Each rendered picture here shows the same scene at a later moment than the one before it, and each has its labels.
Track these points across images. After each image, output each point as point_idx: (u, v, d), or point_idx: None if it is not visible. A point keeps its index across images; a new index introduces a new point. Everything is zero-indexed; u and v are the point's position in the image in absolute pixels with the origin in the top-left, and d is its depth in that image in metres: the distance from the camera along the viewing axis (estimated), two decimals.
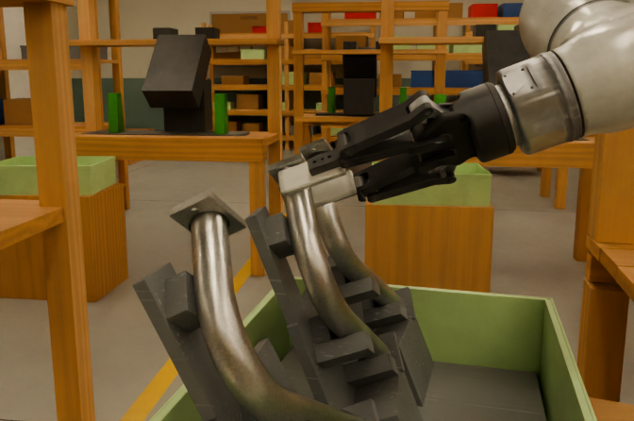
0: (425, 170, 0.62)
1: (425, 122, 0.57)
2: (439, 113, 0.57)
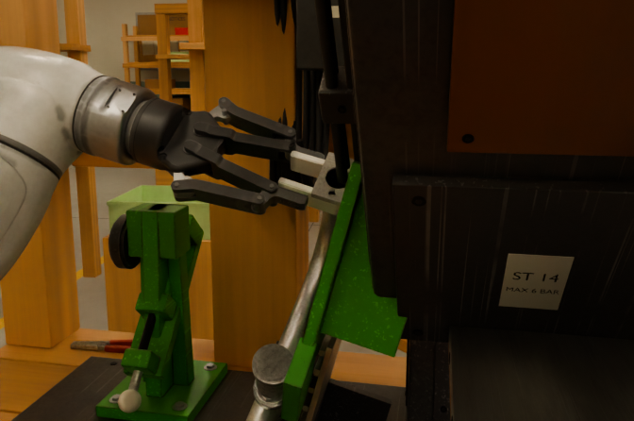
0: (215, 175, 0.66)
1: (225, 123, 0.69)
2: (210, 118, 0.69)
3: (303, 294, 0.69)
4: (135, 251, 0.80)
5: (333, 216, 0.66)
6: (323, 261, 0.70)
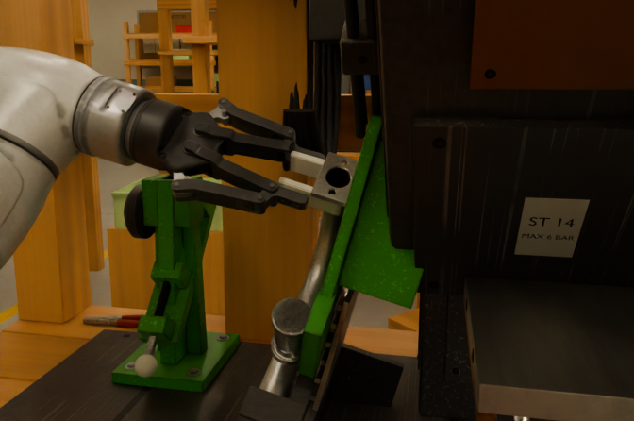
0: (215, 176, 0.66)
1: (225, 124, 0.69)
2: (210, 119, 0.69)
3: (303, 295, 0.68)
4: (150, 221, 0.81)
5: (333, 217, 0.66)
6: (323, 262, 0.69)
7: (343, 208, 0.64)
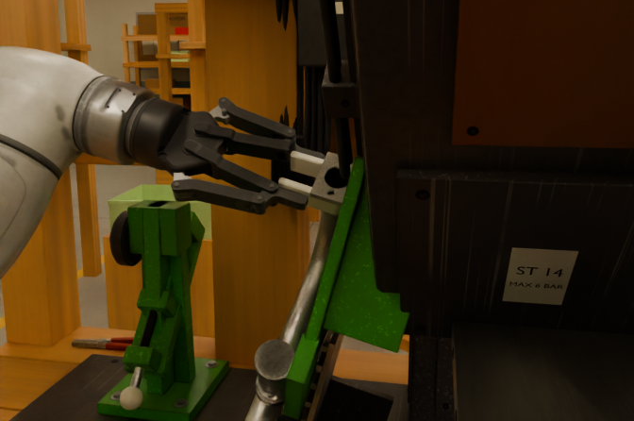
0: (215, 175, 0.66)
1: (225, 124, 0.69)
2: (210, 118, 0.69)
3: (302, 294, 0.69)
4: (137, 248, 0.80)
5: (332, 216, 0.66)
6: (322, 261, 0.70)
7: None
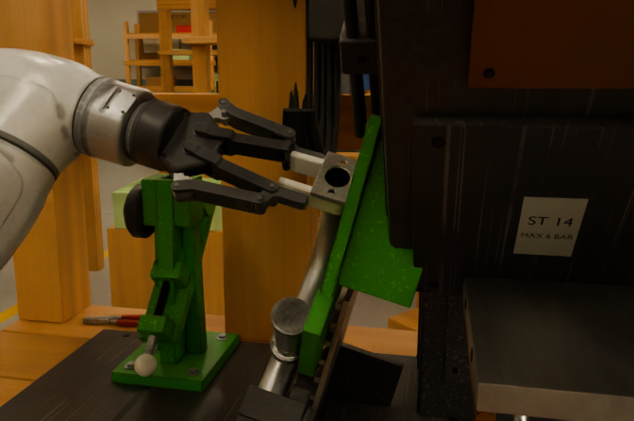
0: (215, 176, 0.66)
1: (225, 125, 0.69)
2: (210, 119, 0.69)
3: (302, 294, 0.69)
4: (150, 220, 0.81)
5: (332, 216, 0.66)
6: (322, 261, 0.69)
7: (342, 207, 0.64)
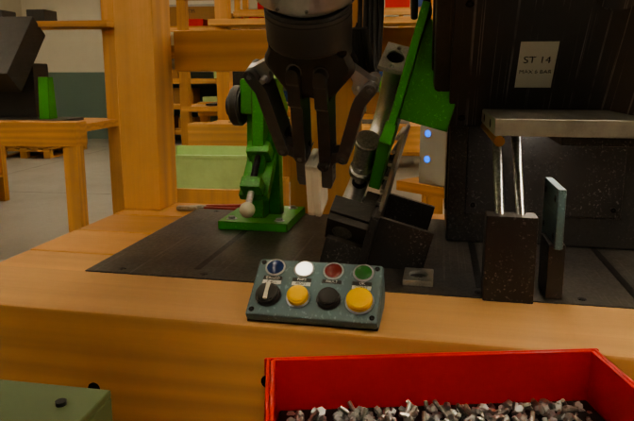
0: None
1: (361, 78, 0.56)
2: (357, 67, 0.54)
3: None
4: (246, 109, 1.10)
5: (390, 89, 0.94)
6: (379, 126, 0.98)
7: (397, 81, 0.93)
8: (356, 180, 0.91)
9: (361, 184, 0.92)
